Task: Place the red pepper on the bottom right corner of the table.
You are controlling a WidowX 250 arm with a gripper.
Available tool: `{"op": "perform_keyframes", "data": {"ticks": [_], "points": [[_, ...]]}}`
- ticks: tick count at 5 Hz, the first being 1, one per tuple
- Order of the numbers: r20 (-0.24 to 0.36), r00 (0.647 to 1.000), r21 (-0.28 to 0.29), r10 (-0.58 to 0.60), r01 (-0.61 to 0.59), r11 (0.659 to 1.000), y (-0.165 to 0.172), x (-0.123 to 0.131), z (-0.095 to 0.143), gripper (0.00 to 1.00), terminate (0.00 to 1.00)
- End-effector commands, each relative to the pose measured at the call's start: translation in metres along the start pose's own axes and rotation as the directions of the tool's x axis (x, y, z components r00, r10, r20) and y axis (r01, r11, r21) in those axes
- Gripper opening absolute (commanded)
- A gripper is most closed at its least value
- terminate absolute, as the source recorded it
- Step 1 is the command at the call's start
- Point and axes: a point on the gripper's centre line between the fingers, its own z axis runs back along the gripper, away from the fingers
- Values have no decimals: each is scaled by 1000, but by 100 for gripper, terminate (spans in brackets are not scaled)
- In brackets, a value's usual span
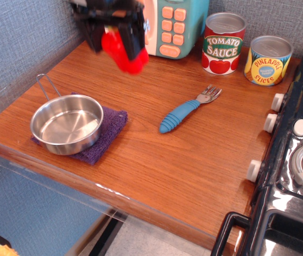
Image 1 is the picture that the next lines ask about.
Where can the teal toy microwave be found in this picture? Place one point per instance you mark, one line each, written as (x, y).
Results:
(174, 26)

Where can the white stove knob bottom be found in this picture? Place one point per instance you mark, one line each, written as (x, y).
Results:
(253, 170)

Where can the white stove knob middle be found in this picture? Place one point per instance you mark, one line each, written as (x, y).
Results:
(270, 123)

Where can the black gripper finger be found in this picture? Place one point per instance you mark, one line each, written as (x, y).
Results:
(93, 33)
(133, 38)

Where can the white stove knob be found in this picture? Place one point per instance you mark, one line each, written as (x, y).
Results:
(277, 102)
(253, 170)
(270, 123)

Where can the red toy bell pepper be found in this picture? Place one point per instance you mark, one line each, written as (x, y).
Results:
(112, 44)

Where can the black oven door handle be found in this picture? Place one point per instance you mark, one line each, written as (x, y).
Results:
(232, 219)

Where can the orange object bottom left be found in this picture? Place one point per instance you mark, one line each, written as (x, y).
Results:
(7, 251)

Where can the pineapple slices can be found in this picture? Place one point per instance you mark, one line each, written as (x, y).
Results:
(268, 60)

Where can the blue handled toy fork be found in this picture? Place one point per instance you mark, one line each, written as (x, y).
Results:
(176, 116)

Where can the black toy stove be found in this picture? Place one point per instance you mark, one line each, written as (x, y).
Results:
(277, 203)

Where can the white stove knob top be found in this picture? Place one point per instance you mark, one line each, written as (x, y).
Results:
(277, 102)

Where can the stainless steel pan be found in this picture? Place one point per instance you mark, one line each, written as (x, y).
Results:
(67, 124)

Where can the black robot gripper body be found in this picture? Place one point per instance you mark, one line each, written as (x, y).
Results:
(108, 13)

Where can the tomato sauce can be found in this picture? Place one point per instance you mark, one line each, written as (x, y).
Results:
(222, 42)

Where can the purple knitted cloth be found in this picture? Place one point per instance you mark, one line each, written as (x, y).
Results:
(114, 122)

